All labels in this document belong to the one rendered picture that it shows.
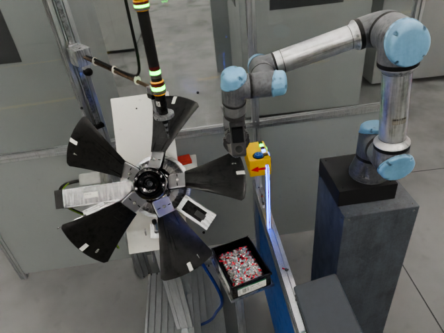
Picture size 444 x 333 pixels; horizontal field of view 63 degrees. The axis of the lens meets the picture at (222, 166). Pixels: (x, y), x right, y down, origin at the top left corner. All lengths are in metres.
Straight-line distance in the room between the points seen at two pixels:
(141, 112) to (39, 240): 1.36
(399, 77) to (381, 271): 0.94
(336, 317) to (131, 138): 1.13
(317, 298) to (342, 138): 1.53
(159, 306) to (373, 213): 1.42
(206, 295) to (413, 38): 1.81
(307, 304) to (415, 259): 1.92
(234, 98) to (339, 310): 0.62
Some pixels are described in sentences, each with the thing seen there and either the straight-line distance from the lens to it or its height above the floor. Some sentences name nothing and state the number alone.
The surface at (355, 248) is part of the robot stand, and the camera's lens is 1.65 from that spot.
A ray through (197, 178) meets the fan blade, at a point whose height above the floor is 1.19.
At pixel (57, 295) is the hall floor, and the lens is 2.82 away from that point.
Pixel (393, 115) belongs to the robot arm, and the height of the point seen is 1.44.
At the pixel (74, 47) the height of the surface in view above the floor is 1.58.
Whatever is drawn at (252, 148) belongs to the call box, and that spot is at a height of 1.07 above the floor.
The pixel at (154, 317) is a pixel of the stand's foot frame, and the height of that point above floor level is 0.08.
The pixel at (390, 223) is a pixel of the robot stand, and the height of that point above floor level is 0.93.
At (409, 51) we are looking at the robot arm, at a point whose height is 1.64.
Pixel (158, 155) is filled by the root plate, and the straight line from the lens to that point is 1.40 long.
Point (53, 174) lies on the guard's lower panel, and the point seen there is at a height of 0.83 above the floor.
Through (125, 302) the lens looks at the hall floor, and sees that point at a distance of 2.58.
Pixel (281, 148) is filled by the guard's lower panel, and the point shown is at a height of 0.79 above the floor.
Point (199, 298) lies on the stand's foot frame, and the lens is 2.40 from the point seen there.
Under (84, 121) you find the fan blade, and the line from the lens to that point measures 1.44.
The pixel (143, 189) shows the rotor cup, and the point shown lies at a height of 1.21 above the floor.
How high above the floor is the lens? 2.00
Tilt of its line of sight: 35 degrees down
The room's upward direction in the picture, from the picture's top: 6 degrees counter-clockwise
